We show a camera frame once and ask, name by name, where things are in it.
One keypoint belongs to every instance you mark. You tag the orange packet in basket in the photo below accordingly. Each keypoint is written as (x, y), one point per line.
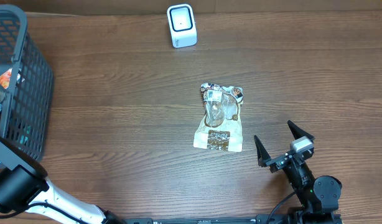
(5, 78)

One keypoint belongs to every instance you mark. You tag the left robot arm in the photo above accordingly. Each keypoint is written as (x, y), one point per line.
(25, 187)

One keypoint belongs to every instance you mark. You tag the brown white snack bag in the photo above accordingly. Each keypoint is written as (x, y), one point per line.
(221, 128)

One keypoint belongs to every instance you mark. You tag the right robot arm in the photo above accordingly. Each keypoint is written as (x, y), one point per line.
(318, 196)

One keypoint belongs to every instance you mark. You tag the white barcode scanner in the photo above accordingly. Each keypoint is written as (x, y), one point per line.
(182, 25)

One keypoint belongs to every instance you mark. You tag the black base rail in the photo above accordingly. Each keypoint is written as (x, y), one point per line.
(209, 221)

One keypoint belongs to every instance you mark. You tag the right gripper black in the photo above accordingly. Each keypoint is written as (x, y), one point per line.
(279, 162)

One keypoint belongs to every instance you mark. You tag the grey plastic mesh basket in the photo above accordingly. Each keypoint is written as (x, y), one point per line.
(26, 108)

